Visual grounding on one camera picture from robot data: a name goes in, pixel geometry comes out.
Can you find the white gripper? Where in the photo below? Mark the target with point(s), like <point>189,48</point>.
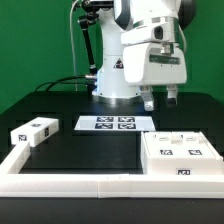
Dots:
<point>145,64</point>

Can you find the white cabinet door panel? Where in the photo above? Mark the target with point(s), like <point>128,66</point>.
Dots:
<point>193,145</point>

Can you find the white cabinet body box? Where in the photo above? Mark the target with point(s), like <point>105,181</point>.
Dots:
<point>171,165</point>

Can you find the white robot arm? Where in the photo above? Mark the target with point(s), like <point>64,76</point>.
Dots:
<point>126,15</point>

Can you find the white cabinet top block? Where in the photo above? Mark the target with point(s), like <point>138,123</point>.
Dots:
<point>35,131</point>

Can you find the base marker tag sheet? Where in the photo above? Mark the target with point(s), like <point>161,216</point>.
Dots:
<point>115,123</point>

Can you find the white U-shaped frame fence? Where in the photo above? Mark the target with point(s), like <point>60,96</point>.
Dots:
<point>15,184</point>

